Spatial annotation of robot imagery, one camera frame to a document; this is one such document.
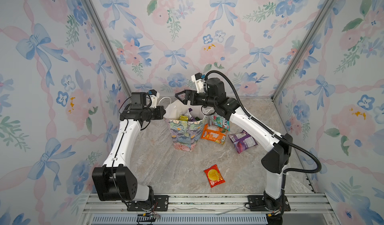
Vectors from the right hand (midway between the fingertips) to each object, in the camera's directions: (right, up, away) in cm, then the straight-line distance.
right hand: (180, 94), depth 72 cm
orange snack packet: (+20, -22, +25) cm, 39 cm away
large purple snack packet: (+5, -12, +14) cm, 19 cm away
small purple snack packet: (+37, -26, +20) cm, 49 cm away
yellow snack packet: (0, -12, +18) cm, 22 cm away
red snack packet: (+18, -43, +10) cm, 48 cm away
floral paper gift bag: (+2, -20, +8) cm, 22 cm away
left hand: (-9, -7, +8) cm, 14 cm away
